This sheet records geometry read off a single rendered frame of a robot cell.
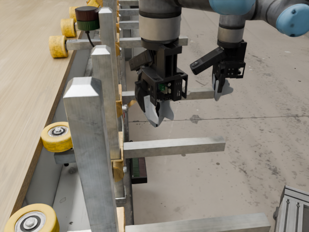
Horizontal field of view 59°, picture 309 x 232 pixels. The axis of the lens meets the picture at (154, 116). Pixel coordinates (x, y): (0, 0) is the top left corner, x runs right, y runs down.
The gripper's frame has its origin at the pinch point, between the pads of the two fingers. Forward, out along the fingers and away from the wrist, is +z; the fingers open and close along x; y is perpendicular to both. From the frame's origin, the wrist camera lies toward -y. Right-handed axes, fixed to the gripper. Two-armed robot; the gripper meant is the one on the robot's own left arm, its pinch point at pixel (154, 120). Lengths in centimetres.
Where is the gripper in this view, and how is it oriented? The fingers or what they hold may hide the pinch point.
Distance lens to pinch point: 63.5
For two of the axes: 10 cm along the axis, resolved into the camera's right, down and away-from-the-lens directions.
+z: 0.0, 8.3, 5.5
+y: 4.5, 5.0, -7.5
